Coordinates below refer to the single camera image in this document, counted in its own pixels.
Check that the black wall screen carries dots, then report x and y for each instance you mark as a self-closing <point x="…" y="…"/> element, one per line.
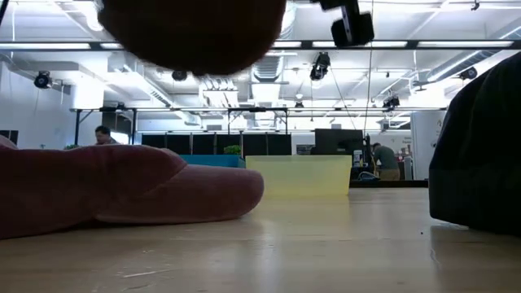
<point x="9" y="137"/>

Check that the black overhead light bar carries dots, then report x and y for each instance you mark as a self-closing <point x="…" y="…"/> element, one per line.
<point x="412" y="44"/>

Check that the black background workstation frame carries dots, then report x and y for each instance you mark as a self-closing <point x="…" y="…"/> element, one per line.
<point x="256" y="110"/>

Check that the yellow translucent plastic bin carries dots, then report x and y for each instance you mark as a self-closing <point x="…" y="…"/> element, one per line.
<point x="299" y="175"/>

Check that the maroon baseball cap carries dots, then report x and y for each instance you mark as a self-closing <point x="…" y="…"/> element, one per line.
<point x="102" y="187"/>
<point x="191" y="32"/>

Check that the black hanging spotlight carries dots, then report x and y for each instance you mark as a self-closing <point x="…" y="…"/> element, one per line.
<point x="468" y="73"/>
<point x="179" y="76"/>
<point x="320" y="65"/>
<point x="390" y="101"/>
<point x="42" y="80"/>

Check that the person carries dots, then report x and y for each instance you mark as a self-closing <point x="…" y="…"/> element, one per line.
<point x="103" y="136"/>
<point x="386" y="160"/>

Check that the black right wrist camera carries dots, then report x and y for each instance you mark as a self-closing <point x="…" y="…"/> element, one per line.
<point x="352" y="30"/>

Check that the teal plastic bin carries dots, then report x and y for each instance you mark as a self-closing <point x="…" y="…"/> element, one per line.
<point x="211" y="160"/>

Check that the white pillar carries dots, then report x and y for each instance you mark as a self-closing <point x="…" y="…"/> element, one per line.
<point x="423" y="146"/>

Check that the black baseball cap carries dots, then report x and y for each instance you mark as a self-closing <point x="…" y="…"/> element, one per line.
<point x="480" y="163"/>

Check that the black monitor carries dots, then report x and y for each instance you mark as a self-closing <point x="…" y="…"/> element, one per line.
<point x="338" y="141"/>

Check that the green leafy potted plant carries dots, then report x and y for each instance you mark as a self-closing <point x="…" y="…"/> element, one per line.
<point x="72" y="147"/>
<point x="232" y="150"/>

